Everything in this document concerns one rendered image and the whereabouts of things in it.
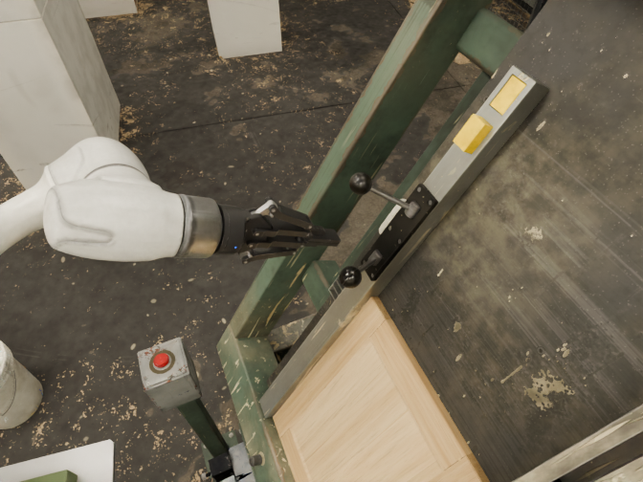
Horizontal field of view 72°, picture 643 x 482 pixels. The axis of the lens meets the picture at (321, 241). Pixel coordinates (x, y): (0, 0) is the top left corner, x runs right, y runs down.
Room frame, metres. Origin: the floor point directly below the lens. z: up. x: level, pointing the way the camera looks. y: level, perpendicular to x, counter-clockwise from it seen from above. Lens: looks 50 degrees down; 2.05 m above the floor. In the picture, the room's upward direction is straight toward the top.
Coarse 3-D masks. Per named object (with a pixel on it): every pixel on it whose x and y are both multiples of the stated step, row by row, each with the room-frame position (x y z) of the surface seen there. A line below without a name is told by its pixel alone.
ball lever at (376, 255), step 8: (376, 256) 0.49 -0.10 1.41; (368, 264) 0.47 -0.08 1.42; (376, 264) 0.49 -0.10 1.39; (344, 272) 0.42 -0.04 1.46; (352, 272) 0.42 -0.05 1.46; (360, 272) 0.43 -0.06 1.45; (344, 280) 0.41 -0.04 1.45; (352, 280) 0.41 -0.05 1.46; (360, 280) 0.41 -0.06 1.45; (352, 288) 0.41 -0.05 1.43
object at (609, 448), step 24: (600, 432) 0.15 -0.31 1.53; (624, 432) 0.14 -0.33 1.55; (576, 456) 0.13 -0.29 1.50; (600, 456) 0.14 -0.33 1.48; (624, 456) 0.13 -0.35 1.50; (528, 480) 0.12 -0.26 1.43; (552, 480) 0.12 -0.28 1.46; (576, 480) 0.12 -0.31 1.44; (600, 480) 0.11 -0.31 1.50; (624, 480) 0.10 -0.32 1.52
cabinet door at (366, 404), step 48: (384, 336) 0.39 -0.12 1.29; (336, 384) 0.36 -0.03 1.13; (384, 384) 0.32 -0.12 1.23; (288, 432) 0.32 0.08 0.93; (336, 432) 0.28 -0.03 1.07; (384, 432) 0.25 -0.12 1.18; (432, 432) 0.22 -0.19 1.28; (336, 480) 0.20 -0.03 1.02; (384, 480) 0.18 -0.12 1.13; (432, 480) 0.16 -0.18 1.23; (480, 480) 0.14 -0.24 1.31
